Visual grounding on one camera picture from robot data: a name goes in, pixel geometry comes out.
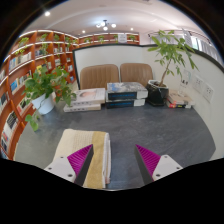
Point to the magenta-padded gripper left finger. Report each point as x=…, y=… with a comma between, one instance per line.
x=58, y=166

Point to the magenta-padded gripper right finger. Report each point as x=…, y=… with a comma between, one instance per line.
x=166, y=165

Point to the cream yellow striped towel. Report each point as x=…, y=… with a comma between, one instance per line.
x=76, y=140

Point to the white flat book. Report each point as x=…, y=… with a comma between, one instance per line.
x=81, y=107

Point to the pothos plant in white pot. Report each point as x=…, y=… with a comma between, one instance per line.
x=43, y=103

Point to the small stacked books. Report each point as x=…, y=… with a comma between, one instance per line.
x=180, y=100

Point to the small tree in black pot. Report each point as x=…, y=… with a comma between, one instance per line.
x=156, y=95

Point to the thick dark blue-spined book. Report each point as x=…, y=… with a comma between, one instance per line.
x=125, y=104

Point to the large white cover book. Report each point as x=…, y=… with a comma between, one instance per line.
x=88, y=96

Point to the thick dark photo book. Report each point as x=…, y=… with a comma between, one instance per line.
x=126, y=90

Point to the orange wooden bookshelf unit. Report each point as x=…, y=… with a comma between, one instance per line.
x=13, y=83

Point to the brown upholstered chair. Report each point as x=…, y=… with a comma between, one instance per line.
x=99, y=76
x=135, y=73

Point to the white sheer curtain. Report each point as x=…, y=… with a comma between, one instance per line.
x=206, y=48

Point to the multi-bulb ceiling lamp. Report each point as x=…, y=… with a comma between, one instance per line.
x=105, y=25

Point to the recessed ceiling lights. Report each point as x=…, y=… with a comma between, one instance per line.
x=47, y=13

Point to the white wall socket panel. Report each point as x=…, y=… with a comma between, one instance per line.
x=203, y=88

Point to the black track light rail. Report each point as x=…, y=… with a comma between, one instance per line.
x=173, y=32

